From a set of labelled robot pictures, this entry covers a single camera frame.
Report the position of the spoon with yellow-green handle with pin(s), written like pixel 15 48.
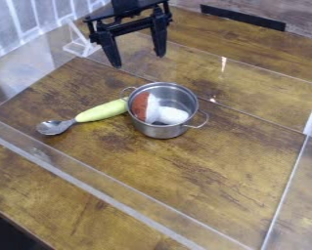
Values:
pixel 103 111

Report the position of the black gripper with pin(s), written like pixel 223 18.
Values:
pixel 126 16

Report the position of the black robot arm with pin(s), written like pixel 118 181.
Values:
pixel 124 17

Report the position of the red and white plush mushroom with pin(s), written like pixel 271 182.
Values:
pixel 149 111

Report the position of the clear acrylic enclosure panel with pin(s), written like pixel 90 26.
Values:
pixel 184 229

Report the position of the silver metal pot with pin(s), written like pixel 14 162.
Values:
pixel 176 96

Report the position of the black baseboard strip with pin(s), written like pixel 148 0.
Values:
pixel 237 16

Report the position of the clear acrylic stand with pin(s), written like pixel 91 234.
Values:
pixel 79 45

